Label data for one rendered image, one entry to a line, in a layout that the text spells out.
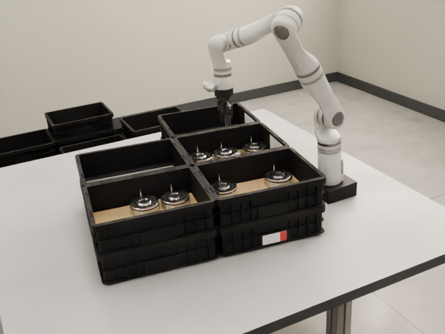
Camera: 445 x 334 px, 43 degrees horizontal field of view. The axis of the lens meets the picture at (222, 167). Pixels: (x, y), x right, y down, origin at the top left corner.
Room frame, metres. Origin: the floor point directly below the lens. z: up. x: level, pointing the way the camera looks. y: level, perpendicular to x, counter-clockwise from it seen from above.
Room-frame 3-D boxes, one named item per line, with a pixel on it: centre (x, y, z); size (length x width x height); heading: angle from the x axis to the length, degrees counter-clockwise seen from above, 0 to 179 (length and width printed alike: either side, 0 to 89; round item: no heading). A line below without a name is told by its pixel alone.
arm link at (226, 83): (2.10, -0.01, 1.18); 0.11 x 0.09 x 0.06; 106
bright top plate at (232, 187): (1.82, 0.00, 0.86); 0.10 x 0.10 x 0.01
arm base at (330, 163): (2.01, -0.43, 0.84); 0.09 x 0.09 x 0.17; 19
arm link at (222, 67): (2.10, -0.02, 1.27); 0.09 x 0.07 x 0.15; 140
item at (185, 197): (1.76, 0.18, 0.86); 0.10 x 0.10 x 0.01
